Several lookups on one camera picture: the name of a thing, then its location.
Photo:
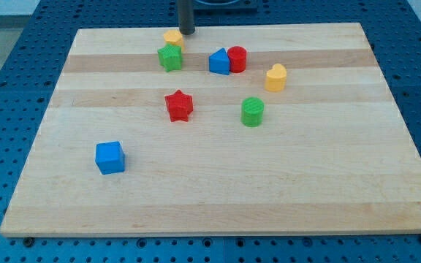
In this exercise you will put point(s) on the yellow hexagon block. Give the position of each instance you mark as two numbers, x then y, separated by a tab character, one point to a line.
174	37

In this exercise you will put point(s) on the red star block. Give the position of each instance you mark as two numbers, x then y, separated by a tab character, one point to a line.
179	106

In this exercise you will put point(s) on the green cylinder block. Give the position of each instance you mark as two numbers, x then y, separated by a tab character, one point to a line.
252	109

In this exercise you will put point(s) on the blue triangle block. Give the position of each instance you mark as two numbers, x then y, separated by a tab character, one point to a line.
219	62

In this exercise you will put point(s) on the light wooden board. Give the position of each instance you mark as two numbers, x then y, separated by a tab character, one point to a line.
332	155

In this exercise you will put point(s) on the red cylinder block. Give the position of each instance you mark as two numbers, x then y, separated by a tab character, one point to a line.
237	56

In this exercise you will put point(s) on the yellow heart block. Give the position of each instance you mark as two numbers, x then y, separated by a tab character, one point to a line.
276	78

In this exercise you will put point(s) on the green star block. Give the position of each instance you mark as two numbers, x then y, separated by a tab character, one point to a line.
170	57

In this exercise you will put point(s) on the blue cube block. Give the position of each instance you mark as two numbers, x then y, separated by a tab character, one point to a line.
110	158

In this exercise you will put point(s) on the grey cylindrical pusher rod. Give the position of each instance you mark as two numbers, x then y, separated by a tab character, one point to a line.
185	11

